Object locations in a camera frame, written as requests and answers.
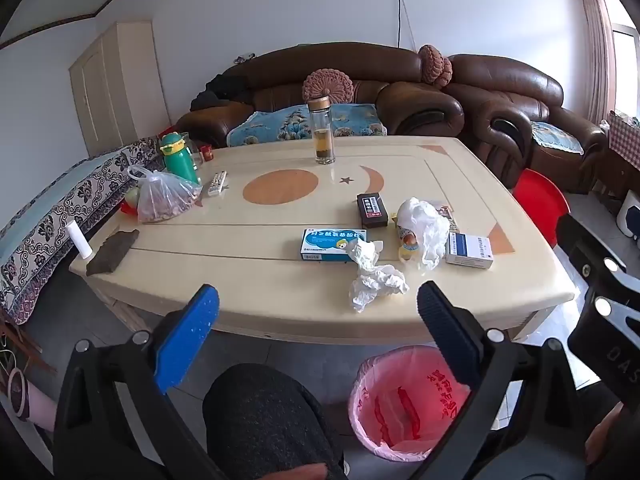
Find red checkered cloth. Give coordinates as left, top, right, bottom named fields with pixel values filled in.
left=607, top=110, right=640, bottom=166

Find dark clothes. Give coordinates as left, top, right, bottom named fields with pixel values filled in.
left=190, top=72, right=256, bottom=111

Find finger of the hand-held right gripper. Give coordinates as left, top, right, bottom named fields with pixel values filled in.
left=555, top=215, right=640, bottom=313

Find blue armchair seat cover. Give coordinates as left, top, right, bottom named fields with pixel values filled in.
left=530, top=121, right=585, bottom=157

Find red and green fruit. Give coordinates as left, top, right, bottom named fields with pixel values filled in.
left=120, top=186, right=143, bottom=216

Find brown leather sofa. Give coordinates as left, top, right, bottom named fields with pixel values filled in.
left=175, top=45, right=466, bottom=148

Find brown leather armchair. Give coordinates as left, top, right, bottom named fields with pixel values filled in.
left=445, top=54, right=608, bottom=193

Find white tissue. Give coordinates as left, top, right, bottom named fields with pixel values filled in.
left=347, top=237, right=410, bottom=313

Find yellow snack wrapper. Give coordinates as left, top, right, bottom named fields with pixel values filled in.
left=390, top=212, right=421, bottom=261

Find blue floral sofa cover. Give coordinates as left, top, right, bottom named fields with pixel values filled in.
left=226, top=103, right=388, bottom=148

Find pink lined trash bin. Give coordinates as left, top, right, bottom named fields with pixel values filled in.
left=348, top=345, right=473, bottom=462

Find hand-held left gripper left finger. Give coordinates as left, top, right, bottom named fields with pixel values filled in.
left=52, top=284, right=231, bottom=480

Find beige curtain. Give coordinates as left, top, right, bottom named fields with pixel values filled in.
left=580, top=0, right=616, bottom=126

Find clear bag of nuts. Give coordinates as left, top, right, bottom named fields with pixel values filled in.
left=127, top=165, right=203, bottom=224

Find glass tea bottle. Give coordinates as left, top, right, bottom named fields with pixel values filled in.
left=307, top=95, right=337, bottom=166

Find window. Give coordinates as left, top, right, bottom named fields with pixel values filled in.
left=612, top=0, right=640, bottom=116

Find colourful open card box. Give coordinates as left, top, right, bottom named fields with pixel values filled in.
left=435, top=202, right=458, bottom=233

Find black box with label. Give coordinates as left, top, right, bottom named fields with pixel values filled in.
left=356, top=192, right=390, bottom=230

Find cream wardrobe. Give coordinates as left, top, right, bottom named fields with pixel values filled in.
left=69, top=21, right=171, bottom=158

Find person's right hand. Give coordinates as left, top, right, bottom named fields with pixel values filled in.
left=585, top=406, right=627, bottom=467

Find green water bottle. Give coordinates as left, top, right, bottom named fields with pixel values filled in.
left=159, top=131, right=202, bottom=186

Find black wall cable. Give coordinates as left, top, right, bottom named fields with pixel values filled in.
left=392, top=0, right=418, bottom=53

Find white plastic bag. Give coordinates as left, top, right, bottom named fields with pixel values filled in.
left=396, top=197, right=451, bottom=271

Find blue and white medicine box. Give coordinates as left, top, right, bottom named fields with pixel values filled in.
left=300, top=228, right=368, bottom=262

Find white cylinder tube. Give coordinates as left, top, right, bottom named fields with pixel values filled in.
left=67, top=220, right=93, bottom=261

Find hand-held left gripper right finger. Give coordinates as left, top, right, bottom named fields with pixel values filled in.
left=410, top=281, right=592, bottom=480

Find red plastic stool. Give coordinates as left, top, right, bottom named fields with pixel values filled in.
left=512, top=168, right=571, bottom=248

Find person's leg in grey pants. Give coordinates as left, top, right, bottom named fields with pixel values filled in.
left=202, top=364, right=348, bottom=480

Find round pink knit cushion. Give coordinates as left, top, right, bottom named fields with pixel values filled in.
left=302, top=67, right=355, bottom=106
left=417, top=44, right=453, bottom=88

